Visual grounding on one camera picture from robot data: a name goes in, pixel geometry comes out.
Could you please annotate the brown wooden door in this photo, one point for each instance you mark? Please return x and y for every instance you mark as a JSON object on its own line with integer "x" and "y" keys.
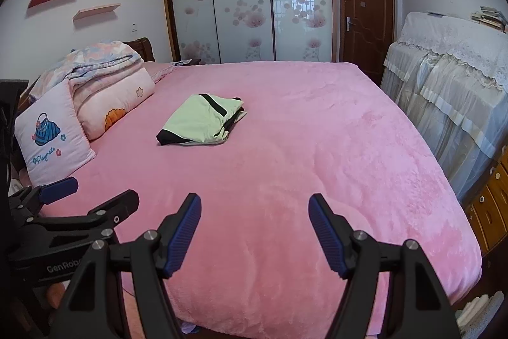
{"x": 369, "y": 5}

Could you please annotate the light wooden wall shelf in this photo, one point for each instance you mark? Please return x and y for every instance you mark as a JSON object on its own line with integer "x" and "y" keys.
{"x": 95, "y": 11}

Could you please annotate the white cloth bundle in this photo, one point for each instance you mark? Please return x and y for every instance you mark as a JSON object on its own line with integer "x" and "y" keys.
{"x": 480, "y": 311}

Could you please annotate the pink pillow with bag print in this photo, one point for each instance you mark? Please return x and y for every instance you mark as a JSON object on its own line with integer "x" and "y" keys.
{"x": 55, "y": 148}

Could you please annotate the white lace covered furniture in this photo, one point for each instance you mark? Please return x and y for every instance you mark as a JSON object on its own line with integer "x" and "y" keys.
{"x": 448, "y": 85}

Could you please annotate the stack of books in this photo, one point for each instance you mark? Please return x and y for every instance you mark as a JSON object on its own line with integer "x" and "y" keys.
{"x": 490, "y": 19}

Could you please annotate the pink bed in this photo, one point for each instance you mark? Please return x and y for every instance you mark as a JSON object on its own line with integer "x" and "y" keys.
{"x": 297, "y": 144}

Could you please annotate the purple cloth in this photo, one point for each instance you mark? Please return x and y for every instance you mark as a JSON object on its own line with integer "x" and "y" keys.
{"x": 189, "y": 328}

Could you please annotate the blue and white packet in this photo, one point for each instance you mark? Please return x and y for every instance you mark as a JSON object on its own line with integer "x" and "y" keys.
{"x": 180, "y": 63}

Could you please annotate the folded pastel floral quilt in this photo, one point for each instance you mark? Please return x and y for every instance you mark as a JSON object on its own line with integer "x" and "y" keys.
{"x": 95, "y": 57}

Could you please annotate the pink pillow with orange print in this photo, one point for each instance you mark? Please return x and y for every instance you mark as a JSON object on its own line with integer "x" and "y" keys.
{"x": 115, "y": 100}

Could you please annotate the dark wooden headboard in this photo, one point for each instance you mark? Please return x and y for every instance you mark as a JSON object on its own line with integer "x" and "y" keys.
{"x": 145, "y": 47}

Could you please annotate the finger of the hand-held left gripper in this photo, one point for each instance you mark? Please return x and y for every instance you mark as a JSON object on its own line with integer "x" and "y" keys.
{"x": 59, "y": 190}
{"x": 119, "y": 204}

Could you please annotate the wooden drawer cabinet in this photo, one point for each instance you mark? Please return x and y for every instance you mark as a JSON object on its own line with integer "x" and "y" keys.
{"x": 496, "y": 200}

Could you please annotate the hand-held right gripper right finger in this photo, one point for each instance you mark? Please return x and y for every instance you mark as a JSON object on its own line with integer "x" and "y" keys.
{"x": 325, "y": 231}

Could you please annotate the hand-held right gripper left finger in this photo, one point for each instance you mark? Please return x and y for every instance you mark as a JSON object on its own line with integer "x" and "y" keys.
{"x": 182, "y": 231}

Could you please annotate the black frame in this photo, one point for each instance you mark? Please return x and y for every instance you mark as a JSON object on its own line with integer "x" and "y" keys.
{"x": 12, "y": 96}

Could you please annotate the green and black hooded jacket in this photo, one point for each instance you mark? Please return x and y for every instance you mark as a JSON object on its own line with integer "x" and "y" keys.
{"x": 194, "y": 116}

